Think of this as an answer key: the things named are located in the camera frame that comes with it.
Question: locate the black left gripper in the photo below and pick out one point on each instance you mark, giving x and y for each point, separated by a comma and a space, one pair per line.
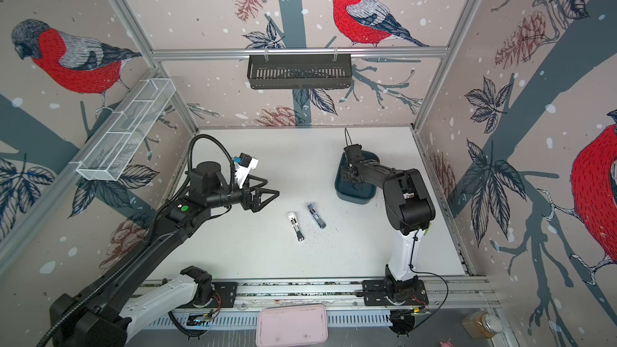
255, 204

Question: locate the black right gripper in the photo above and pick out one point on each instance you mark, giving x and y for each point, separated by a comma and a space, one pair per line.
345, 172

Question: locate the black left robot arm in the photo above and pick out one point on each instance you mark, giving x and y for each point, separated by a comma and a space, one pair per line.
104, 314

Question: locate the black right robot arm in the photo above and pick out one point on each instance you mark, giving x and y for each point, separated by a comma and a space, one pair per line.
409, 210

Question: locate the teal plastic tray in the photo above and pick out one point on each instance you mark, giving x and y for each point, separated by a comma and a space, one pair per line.
358, 193

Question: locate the pink plastic box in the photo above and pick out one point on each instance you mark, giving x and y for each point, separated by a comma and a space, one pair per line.
292, 326

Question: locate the amber glass jar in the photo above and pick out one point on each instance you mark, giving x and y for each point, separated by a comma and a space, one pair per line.
482, 325

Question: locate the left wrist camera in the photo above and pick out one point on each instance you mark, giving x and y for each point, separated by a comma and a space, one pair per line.
244, 164

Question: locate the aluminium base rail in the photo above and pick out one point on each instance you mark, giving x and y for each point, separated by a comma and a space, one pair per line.
349, 302

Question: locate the white mesh wall shelf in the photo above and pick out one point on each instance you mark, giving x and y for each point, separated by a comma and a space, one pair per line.
114, 151

